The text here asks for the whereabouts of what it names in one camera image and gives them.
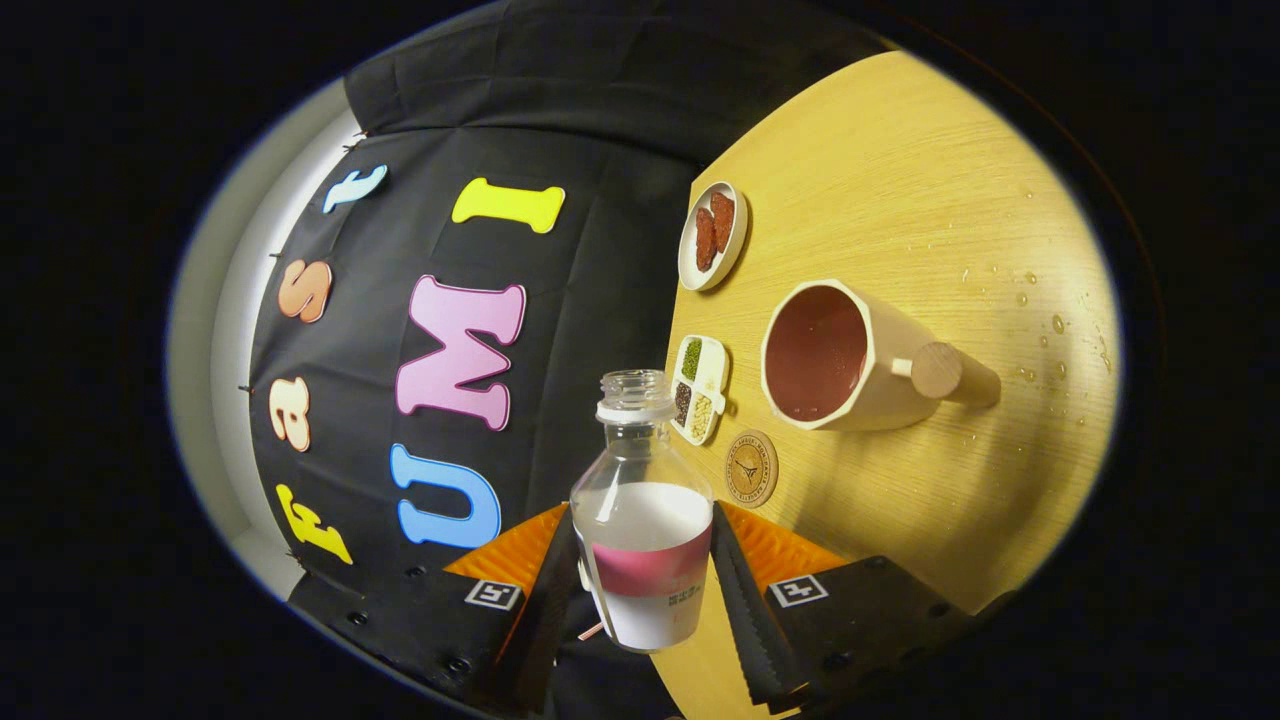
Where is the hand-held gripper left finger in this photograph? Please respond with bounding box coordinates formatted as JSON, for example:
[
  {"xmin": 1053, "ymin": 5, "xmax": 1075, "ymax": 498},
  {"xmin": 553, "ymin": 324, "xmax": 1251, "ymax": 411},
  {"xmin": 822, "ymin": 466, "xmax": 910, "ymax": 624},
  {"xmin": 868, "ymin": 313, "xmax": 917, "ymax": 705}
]
[{"xmin": 290, "ymin": 503, "xmax": 581, "ymax": 716}]

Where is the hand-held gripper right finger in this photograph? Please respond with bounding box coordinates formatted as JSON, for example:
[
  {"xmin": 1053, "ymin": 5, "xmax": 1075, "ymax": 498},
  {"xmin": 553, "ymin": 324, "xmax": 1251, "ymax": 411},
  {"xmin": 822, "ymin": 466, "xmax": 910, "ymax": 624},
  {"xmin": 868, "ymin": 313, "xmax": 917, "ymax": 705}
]
[{"xmin": 708, "ymin": 500, "xmax": 976, "ymax": 716}]

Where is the clear juice bottle pink label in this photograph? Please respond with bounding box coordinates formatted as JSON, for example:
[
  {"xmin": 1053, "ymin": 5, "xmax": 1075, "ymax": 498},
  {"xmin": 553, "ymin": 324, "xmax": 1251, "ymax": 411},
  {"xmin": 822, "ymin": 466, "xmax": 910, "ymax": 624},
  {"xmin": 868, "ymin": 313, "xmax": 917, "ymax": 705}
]
[{"xmin": 570, "ymin": 369, "xmax": 715, "ymax": 653}]

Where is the round brown coaster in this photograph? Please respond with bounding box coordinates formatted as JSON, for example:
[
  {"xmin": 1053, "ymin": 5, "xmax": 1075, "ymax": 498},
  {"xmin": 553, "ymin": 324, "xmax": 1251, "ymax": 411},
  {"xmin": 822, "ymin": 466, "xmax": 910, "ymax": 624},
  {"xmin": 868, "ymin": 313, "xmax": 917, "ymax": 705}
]
[{"xmin": 725, "ymin": 430, "xmax": 779, "ymax": 509}]

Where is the cream cup wooden handle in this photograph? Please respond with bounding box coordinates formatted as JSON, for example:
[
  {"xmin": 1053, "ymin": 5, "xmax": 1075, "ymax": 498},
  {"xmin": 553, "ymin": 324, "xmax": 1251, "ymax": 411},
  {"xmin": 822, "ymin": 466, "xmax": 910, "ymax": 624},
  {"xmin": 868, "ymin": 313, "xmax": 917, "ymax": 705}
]
[{"xmin": 761, "ymin": 279, "xmax": 1002, "ymax": 432}]

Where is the white divided bean dish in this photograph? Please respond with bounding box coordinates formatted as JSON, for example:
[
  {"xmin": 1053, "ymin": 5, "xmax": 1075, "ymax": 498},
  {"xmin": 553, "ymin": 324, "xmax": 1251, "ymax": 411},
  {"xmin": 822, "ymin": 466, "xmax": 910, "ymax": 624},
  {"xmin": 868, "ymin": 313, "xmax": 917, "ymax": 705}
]
[{"xmin": 670, "ymin": 335, "xmax": 728, "ymax": 447}]

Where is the white round plate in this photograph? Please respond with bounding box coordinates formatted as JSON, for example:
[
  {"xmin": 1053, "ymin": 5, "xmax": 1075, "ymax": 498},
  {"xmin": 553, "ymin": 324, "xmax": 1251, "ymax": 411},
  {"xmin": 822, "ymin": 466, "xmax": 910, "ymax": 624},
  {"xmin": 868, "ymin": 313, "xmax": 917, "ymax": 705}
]
[{"xmin": 678, "ymin": 181, "xmax": 749, "ymax": 292}]

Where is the wooden table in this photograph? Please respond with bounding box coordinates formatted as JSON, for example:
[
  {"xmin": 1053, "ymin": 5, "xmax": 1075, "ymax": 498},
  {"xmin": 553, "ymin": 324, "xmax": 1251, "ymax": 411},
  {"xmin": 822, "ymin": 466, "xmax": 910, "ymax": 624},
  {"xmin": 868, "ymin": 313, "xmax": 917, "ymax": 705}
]
[{"xmin": 650, "ymin": 50, "xmax": 1121, "ymax": 720}]

